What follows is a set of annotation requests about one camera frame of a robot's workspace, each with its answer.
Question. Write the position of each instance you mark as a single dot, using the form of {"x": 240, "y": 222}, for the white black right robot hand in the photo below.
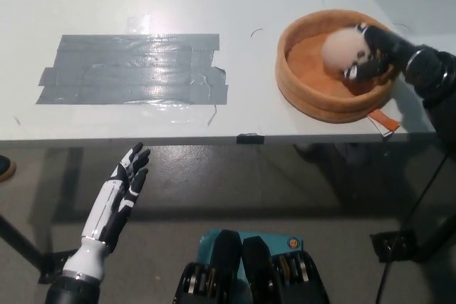
{"x": 386, "y": 51}

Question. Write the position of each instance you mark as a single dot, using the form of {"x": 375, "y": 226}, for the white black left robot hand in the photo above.
{"x": 107, "y": 208}

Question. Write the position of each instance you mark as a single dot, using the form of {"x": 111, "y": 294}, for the orange plush basket plate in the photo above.
{"x": 303, "y": 65}

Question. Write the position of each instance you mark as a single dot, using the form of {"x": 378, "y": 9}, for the black teal robot torso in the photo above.
{"x": 249, "y": 268}

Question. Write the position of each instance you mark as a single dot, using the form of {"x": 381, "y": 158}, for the black metal table leg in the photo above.
{"x": 19, "y": 245}
{"x": 427, "y": 247}

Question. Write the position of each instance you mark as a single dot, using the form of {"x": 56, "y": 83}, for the black shoe with tan sole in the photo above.
{"x": 5, "y": 168}

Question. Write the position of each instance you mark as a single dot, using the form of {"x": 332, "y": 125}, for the small black tape piece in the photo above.
{"x": 250, "y": 139}

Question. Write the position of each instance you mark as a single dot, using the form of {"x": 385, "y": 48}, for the grey duct tape patch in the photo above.
{"x": 124, "y": 72}

